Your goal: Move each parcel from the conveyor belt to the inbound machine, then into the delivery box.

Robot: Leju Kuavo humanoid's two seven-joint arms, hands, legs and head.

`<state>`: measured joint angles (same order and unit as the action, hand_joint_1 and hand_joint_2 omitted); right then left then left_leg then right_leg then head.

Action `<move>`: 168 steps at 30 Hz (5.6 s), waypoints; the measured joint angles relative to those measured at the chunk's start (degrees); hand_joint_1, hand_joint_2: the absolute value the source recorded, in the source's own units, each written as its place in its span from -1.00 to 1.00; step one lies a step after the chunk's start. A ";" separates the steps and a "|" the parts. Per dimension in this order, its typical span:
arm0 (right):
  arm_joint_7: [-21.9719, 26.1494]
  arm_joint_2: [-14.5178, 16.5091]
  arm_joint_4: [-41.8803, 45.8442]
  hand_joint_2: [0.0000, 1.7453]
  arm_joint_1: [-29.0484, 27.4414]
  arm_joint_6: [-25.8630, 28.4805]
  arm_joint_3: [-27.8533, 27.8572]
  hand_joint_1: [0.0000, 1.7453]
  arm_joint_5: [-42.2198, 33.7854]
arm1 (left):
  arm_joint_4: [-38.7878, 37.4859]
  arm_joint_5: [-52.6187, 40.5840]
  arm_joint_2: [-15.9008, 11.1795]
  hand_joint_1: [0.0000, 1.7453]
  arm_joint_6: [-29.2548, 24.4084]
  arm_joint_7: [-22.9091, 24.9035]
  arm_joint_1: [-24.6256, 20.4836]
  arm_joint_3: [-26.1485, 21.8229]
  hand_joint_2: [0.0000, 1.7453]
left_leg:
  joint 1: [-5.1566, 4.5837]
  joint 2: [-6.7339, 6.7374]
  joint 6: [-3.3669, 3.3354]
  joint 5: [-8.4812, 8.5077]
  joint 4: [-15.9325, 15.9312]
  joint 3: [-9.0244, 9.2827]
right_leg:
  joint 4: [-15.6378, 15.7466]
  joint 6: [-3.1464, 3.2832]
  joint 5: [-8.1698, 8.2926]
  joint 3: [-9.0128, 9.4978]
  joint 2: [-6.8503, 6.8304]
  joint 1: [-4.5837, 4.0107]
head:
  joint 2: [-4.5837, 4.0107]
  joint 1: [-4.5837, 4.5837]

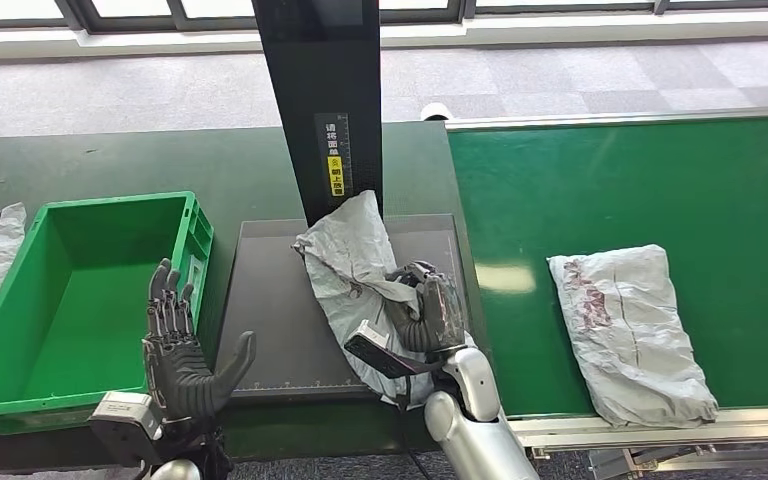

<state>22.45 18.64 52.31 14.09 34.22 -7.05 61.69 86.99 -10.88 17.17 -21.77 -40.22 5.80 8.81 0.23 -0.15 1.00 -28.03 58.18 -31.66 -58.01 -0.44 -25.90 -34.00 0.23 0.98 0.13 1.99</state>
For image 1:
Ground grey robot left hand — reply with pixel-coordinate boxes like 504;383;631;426
142;258;258;425

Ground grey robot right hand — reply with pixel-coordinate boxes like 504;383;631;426
383;260;471;356

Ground grey parcel bag red print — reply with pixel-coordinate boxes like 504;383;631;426
547;244;721;429

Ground black inbound scanning machine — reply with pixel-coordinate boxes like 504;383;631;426
214;0;471;402

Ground green conveyor belt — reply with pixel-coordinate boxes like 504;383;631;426
446;115;768;419

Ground green plastic crate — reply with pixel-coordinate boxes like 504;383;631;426
0;192;214;437

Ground yellow and white column label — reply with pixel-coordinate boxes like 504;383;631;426
314;112;355;199

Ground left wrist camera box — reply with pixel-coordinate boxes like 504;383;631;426
89;390;163;465

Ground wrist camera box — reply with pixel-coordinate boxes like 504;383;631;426
89;390;163;465
344;319;448;380

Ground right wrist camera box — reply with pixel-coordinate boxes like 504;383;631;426
344;319;448;380

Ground aluminium conveyor side rail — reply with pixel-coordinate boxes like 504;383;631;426
443;105;768;132
509;407;768;452

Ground metal conveyor support bracket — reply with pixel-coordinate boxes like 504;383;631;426
585;445;768;480

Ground dark window frame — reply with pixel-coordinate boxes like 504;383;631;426
0;0;768;34

